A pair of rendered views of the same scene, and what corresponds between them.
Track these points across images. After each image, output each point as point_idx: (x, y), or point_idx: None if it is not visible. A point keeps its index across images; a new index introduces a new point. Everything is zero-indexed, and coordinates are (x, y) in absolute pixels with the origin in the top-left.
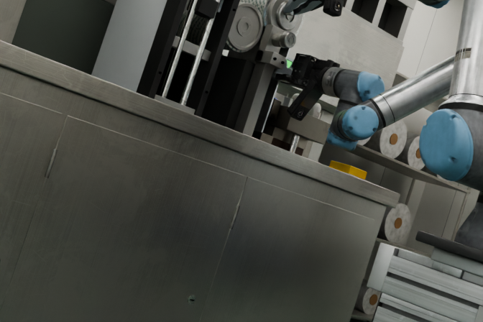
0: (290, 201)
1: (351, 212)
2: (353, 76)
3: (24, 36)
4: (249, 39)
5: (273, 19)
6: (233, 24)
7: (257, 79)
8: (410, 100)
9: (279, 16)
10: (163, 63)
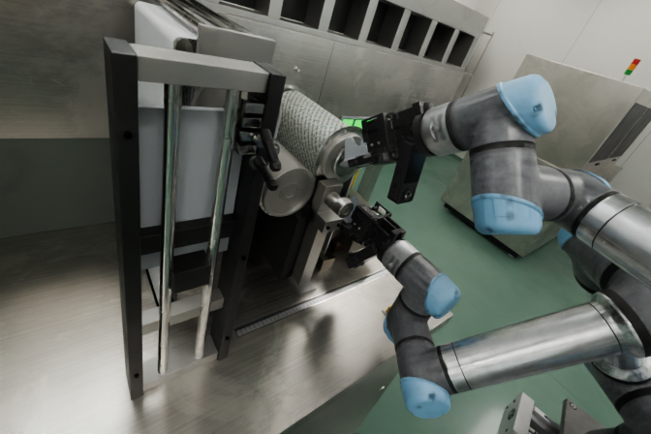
0: None
1: None
2: (420, 284)
3: (47, 204)
4: (298, 200)
5: (327, 170)
6: (274, 197)
7: (311, 238)
8: (502, 382)
9: (335, 168)
10: (137, 366)
